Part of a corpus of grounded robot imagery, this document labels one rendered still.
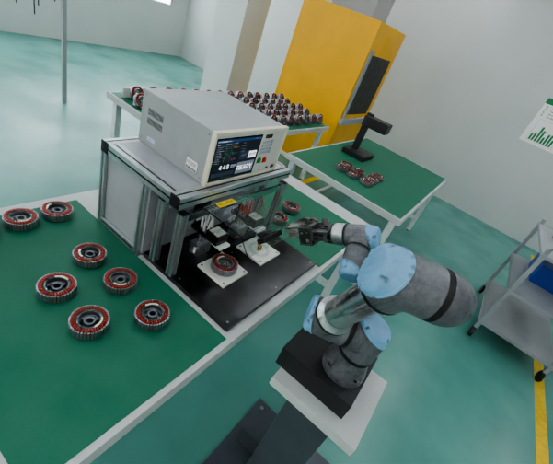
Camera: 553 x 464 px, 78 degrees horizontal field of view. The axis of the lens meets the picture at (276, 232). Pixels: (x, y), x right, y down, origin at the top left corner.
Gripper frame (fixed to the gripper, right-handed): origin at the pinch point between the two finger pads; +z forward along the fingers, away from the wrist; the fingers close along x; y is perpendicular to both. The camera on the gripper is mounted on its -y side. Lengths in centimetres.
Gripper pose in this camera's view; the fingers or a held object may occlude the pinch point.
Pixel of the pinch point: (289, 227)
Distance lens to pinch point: 131.1
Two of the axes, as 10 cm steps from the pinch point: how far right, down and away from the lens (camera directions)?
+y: -5.7, 2.8, -7.7
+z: -8.2, -0.7, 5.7
